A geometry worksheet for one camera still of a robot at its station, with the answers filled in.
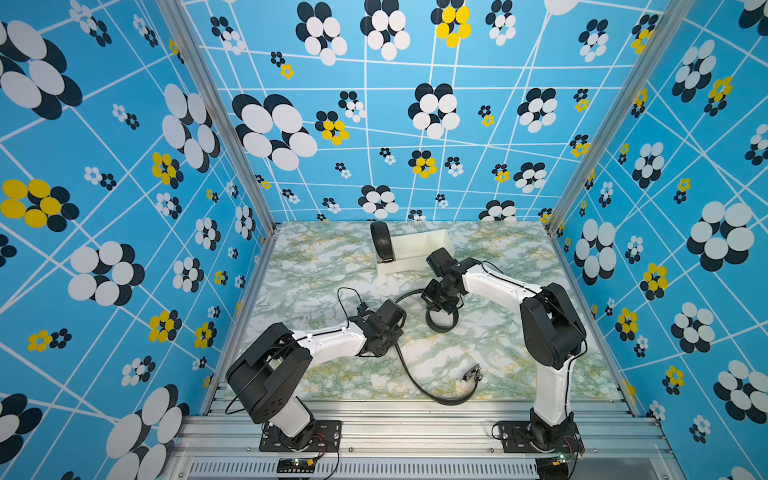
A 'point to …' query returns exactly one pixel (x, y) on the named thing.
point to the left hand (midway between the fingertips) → (404, 332)
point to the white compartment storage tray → (410, 251)
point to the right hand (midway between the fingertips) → (426, 303)
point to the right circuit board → (552, 468)
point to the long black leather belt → (382, 239)
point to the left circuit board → (295, 465)
